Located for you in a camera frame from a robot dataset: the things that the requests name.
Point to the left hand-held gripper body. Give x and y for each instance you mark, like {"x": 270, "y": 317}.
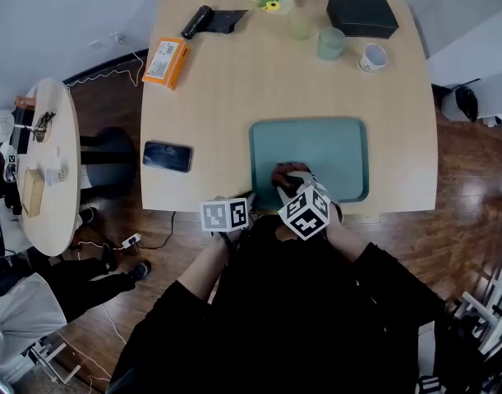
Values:
{"x": 224, "y": 216}

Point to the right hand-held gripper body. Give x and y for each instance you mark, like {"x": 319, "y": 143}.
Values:
{"x": 306, "y": 213}

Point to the dark red cloth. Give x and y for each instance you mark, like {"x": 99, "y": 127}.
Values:
{"x": 288, "y": 176}

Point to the teal plastic tray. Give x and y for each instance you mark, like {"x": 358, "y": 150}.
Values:
{"x": 308, "y": 154}

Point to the person's right forearm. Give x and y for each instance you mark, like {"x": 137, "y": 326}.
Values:
{"x": 343, "y": 238}

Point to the person's left forearm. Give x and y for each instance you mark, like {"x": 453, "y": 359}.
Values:
{"x": 205, "y": 261}

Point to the black smartphone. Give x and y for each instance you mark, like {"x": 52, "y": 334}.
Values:
{"x": 167, "y": 156}

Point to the person's black clothing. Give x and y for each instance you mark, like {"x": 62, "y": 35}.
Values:
{"x": 291, "y": 314}

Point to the black round stool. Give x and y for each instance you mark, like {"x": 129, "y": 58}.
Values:
{"x": 109, "y": 162}

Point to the frosted green cup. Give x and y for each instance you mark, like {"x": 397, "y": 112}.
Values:
{"x": 330, "y": 44}

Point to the white paper cup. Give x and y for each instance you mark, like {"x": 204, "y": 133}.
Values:
{"x": 373, "y": 58}

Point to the frosted yellow-green tumbler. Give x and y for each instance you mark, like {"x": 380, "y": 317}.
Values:
{"x": 298, "y": 24}

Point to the orange cardboard box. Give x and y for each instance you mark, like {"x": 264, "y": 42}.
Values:
{"x": 166, "y": 62}

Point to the round wooden side table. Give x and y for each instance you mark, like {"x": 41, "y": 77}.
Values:
{"x": 53, "y": 203}

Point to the black rectangular box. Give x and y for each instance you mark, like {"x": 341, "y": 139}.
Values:
{"x": 361, "y": 15}

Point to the black garbage bag roll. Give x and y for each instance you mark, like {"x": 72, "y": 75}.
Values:
{"x": 211, "y": 19}

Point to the small wooden box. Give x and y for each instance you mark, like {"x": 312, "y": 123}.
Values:
{"x": 32, "y": 192}

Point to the white metal rack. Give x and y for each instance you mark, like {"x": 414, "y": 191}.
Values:
{"x": 491, "y": 314}

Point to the desk lamp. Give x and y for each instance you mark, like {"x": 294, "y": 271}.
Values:
{"x": 12, "y": 127}

